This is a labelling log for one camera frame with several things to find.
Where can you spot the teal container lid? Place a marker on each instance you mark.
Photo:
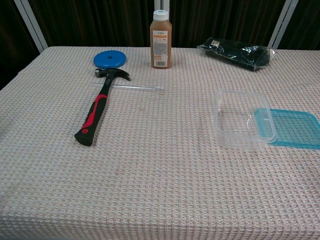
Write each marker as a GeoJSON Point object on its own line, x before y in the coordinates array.
{"type": "Point", "coordinates": [295, 127]}

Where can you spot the clear plastic container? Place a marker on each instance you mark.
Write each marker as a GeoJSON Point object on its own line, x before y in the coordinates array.
{"type": "Point", "coordinates": [240, 120]}

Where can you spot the clear thin plastic tube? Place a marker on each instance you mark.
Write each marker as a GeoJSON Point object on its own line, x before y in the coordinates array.
{"type": "Point", "coordinates": [137, 86]}

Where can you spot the beige waffle tablecloth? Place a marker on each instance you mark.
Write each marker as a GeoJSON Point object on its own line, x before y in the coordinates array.
{"type": "Point", "coordinates": [155, 175]}

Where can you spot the black red claw hammer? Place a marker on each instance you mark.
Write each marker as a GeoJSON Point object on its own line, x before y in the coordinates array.
{"type": "Point", "coordinates": [100, 100]}

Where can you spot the blue round disc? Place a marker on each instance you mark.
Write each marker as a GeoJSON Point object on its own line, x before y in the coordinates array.
{"type": "Point", "coordinates": [117, 60]}

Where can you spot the brown juice bottle white cap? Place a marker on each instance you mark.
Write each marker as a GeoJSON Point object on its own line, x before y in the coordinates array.
{"type": "Point", "coordinates": [161, 37]}

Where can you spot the black item in plastic bag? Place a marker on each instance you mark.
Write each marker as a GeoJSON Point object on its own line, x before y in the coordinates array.
{"type": "Point", "coordinates": [235, 53]}

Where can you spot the white metal frame post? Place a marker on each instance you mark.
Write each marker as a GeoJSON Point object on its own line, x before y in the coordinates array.
{"type": "Point", "coordinates": [31, 25]}
{"type": "Point", "coordinates": [282, 25]}
{"type": "Point", "coordinates": [161, 5]}

